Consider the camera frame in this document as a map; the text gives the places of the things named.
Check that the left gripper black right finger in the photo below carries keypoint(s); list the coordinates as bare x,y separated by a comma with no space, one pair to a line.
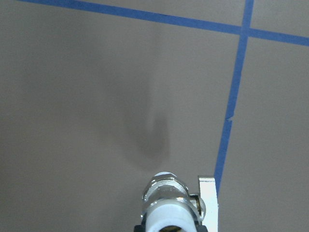
201,228

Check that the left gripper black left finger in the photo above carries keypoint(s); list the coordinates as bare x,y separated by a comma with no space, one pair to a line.
139,228

